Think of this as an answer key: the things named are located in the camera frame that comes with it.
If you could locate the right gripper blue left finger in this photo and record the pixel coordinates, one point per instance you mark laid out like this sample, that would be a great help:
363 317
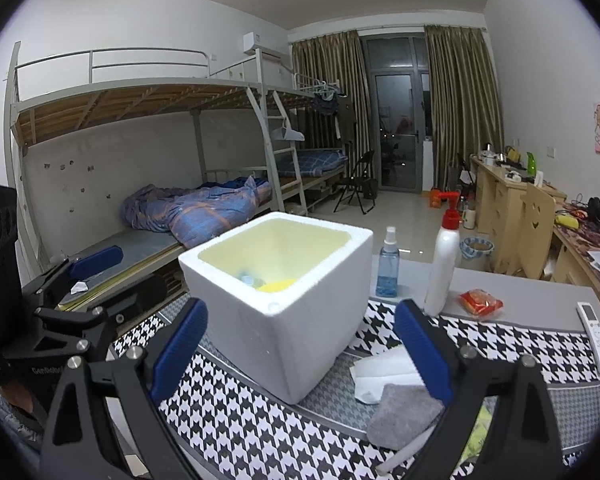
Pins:
172 348

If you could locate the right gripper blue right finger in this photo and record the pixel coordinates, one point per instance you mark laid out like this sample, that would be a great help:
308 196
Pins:
420 340

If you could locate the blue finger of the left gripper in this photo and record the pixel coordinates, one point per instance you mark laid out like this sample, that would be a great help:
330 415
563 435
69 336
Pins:
91 265

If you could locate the grey fluffy cloth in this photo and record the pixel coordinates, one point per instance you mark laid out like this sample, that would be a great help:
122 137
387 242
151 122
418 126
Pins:
403 413

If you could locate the white tissue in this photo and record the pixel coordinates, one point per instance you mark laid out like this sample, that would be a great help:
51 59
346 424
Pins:
392 367

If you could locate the green tissue pack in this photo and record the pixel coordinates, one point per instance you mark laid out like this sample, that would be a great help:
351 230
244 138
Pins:
477 437

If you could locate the white foam tube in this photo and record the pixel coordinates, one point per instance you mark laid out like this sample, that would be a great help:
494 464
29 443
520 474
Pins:
406 453

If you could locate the yellow foam net sleeve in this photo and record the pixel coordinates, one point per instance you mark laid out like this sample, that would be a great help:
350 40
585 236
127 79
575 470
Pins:
278 286

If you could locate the person's left hand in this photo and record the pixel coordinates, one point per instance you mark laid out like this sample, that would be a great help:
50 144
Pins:
19 396

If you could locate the white lotion pump bottle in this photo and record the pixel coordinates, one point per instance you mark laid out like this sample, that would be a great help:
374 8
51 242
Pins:
446 249

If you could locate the red snack packet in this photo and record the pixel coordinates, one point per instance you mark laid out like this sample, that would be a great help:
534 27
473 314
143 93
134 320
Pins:
479 303

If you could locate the blue spray bottle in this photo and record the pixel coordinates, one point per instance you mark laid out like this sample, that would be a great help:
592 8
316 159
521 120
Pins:
388 266

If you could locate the blue plaid quilt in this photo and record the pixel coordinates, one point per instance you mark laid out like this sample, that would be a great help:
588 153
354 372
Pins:
195 215

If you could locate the blue trash bin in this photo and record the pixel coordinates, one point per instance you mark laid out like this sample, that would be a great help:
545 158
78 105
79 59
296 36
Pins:
472 248

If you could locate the white metal bunk bed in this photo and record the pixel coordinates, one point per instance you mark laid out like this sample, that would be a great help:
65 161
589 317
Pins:
85 129

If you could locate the white styrofoam box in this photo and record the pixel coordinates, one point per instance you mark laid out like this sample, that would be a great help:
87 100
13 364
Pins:
286 342

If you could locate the orange container on floor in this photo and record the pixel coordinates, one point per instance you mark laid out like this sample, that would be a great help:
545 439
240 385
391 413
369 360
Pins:
435 199

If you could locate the wooden smiley chair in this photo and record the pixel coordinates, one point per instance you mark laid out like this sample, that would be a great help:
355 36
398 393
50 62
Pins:
536 232

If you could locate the white remote control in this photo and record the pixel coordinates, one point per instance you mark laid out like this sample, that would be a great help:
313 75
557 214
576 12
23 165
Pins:
591 324

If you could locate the black folding chair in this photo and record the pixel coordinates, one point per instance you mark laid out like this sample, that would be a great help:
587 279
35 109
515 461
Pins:
361 185

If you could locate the yellow banana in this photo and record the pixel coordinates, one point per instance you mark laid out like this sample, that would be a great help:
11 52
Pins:
567 221

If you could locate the wooden desk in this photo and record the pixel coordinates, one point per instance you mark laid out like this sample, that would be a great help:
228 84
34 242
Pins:
500 206

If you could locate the green bottle on desk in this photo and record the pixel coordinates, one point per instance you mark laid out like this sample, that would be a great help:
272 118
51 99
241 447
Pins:
531 165

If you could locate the right brown curtain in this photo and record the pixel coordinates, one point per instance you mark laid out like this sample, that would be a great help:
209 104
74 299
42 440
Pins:
466 112

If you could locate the brown curtain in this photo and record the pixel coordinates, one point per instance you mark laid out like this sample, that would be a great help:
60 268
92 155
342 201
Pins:
466 112
332 68

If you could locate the white air conditioner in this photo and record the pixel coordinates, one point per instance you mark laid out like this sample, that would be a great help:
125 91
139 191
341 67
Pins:
252 42

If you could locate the glass balcony door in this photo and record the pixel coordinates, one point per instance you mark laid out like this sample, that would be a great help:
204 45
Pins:
398 76

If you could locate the left brown curtain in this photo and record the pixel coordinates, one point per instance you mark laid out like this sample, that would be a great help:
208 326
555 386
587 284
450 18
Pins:
332 68

